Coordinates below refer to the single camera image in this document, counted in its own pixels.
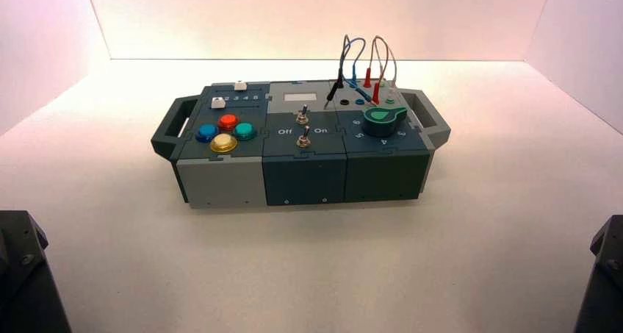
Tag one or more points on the grey and teal control box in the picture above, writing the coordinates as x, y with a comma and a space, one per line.
302, 175

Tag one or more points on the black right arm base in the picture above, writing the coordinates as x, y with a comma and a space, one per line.
603, 292

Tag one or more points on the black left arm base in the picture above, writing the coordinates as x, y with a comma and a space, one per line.
24, 282

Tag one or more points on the teal round push button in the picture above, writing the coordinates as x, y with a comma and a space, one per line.
244, 131

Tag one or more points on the green rotary knob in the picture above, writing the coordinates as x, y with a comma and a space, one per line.
382, 122

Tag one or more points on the yellow round push button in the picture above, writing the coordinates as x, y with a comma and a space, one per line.
224, 143

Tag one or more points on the red round push button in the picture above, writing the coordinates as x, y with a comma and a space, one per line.
227, 122

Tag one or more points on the white slider cap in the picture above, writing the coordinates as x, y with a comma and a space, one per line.
240, 85
218, 102

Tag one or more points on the blue round push button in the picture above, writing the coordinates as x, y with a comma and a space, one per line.
207, 133

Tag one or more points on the metal toggle switch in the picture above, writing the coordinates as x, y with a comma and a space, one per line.
304, 139
302, 116

